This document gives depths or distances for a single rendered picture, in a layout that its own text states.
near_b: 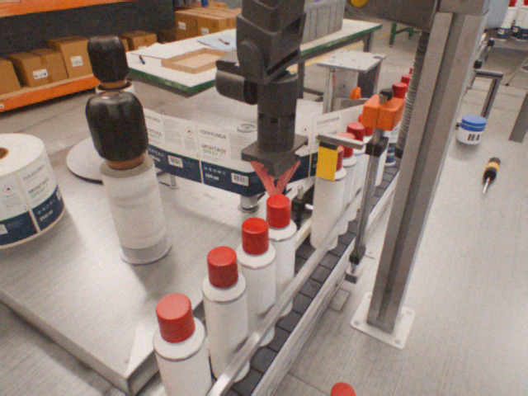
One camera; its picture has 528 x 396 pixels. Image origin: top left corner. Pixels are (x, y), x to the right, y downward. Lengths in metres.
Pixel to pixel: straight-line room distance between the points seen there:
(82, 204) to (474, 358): 0.80
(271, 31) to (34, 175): 0.54
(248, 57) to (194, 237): 0.40
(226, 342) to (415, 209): 0.29
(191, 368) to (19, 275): 0.46
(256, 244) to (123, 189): 0.27
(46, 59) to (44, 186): 3.51
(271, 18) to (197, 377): 0.39
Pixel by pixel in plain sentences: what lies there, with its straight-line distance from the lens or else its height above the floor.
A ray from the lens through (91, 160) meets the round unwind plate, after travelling 1.10.
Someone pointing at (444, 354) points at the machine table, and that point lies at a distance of 0.71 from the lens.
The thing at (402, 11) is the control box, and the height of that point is 1.30.
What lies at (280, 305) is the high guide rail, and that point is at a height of 0.96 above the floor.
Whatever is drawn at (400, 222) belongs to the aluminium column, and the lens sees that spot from 0.56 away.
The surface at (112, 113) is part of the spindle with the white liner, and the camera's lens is 0.60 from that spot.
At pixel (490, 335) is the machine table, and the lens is 0.77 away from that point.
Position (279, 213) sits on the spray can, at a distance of 0.50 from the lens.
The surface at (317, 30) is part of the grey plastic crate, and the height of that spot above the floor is 0.86.
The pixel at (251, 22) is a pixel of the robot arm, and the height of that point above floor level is 1.29.
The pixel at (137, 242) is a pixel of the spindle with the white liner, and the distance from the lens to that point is 0.71.
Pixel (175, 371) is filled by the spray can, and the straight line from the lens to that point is 0.42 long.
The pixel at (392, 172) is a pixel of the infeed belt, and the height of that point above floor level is 0.88.
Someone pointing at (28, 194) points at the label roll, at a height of 0.97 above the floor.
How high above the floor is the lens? 1.37
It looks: 34 degrees down
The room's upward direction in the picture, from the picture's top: straight up
